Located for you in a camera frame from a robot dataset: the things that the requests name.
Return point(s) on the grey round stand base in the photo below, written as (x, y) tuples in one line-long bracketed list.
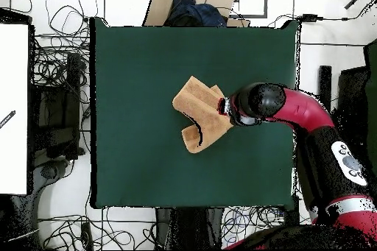
[(50, 171)]

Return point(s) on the black equipment stand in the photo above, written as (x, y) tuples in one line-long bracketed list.
[(72, 100)]

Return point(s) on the black marker pen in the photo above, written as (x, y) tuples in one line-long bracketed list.
[(7, 119)]

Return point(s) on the black power adapter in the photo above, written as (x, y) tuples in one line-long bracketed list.
[(309, 17)]

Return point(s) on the tan terry towel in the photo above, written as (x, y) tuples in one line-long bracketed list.
[(200, 109)]

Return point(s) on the dark green table cloth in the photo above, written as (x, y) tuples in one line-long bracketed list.
[(132, 56)]

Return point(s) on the white board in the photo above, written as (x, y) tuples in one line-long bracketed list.
[(14, 86)]

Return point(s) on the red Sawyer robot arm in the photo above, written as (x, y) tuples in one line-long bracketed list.
[(306, 109)]

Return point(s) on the dark blue clothing pile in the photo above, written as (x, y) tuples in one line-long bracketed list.
[(194, 15)]

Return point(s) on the black power strip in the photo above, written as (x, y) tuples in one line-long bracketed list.
[(291, 217), (87, 236)]

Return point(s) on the brown cardboard box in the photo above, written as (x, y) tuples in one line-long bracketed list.
[(159, 9)]

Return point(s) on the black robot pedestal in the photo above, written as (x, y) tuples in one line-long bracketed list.
[(188, 227)]

